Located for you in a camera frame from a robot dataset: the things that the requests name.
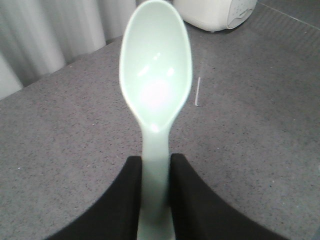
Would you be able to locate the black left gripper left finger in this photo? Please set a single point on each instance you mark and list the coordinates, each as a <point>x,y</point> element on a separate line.
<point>115,215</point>

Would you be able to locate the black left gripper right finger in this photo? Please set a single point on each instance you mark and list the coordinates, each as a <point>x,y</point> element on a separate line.
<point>200,214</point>

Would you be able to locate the pale green plastic spoon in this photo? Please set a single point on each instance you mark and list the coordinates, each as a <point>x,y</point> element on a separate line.
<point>155,76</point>

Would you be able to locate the white pleated curtain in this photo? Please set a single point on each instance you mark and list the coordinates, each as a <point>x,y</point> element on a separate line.
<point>39,37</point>

